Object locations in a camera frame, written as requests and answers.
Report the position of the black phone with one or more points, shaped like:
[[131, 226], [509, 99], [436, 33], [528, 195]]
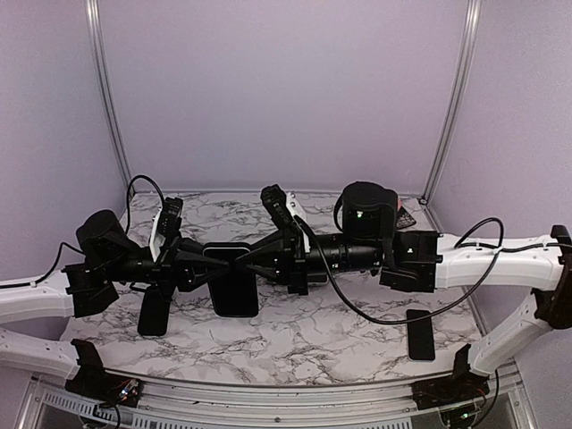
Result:
[[420, 336], [234, 295]]

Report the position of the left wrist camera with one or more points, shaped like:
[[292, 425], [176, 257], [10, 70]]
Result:
[[165, 228]]

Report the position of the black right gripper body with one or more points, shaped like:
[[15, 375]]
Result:
[[360, 256]]

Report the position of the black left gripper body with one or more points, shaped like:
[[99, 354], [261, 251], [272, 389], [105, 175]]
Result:
[[164, 270]]

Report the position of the aluminium front rail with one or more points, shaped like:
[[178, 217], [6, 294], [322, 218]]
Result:
[[167, 403]]

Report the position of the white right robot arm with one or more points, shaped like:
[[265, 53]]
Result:
[[540, 264]]

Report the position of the left aluminium corner post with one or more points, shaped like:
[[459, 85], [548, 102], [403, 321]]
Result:
[[96, 36]]

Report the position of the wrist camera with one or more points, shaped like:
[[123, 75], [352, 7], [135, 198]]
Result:
[[165, 228], [274, 200]]

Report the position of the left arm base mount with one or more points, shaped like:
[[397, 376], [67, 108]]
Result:
[[93, 381]]

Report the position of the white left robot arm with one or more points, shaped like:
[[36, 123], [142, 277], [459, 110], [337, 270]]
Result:
[[26, 301]]

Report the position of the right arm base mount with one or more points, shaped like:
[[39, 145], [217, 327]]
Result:
[[462, 384]]

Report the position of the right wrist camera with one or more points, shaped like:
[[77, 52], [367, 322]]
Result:
[[274, 200]]

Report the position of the black patterned rectangular plate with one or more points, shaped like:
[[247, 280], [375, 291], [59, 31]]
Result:
[[404, 219]]

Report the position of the black phone case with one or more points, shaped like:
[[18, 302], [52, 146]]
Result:
[[227, 252], [154, 314]]

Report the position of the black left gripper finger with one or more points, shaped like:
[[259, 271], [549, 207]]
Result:
[[190, 278], [191, 251]]

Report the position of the right aluminium corner post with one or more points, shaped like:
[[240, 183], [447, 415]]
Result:
[[459, 86]]

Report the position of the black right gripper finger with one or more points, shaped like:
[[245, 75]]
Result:
[[267, 252], [271, 274]]

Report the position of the aluminium corner post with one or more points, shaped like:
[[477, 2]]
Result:
[[459, 86], [96, 36]]

